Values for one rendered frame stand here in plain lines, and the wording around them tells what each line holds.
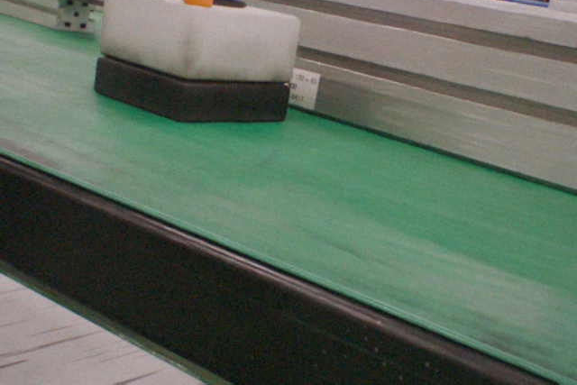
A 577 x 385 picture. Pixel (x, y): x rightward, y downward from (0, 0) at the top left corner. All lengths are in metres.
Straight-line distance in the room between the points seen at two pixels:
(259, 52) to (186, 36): 0.05
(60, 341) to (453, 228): 1.27
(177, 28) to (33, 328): 1.19
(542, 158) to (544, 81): 0.04
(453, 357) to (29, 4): 0.71
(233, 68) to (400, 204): 0.15
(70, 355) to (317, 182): 1.18
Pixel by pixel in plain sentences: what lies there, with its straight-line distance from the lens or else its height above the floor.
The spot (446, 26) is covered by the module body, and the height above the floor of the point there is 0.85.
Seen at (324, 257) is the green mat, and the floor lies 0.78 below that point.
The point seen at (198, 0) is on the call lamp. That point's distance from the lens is 0.49.
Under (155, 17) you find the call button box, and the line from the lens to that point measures 0.50.
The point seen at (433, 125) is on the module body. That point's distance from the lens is 0.53.
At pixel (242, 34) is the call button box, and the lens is 0.50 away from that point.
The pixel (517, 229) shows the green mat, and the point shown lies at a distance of 0.39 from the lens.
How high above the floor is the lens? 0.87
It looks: 12 degrees down
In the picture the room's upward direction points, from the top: 9 degrees clockwise
